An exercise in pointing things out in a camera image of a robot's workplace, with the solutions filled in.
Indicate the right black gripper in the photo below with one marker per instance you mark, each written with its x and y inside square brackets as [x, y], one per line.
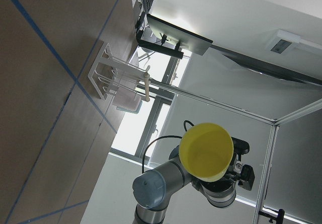
[222, 181]

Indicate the yellow plastic cup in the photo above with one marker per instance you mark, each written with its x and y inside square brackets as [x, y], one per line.
[206, 151]

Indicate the light blue plastic cup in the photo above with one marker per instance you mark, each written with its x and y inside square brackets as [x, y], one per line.
[134, 111]

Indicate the pink plastic cup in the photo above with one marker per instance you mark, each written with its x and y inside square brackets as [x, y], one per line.
[126, 98]

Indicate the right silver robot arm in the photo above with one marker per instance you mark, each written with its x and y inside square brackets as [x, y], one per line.
[153, 189]

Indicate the black laptop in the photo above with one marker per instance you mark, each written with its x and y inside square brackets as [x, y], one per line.
[172, 38]

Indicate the white wire cup rack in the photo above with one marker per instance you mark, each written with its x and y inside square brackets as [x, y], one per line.
[109, 73]

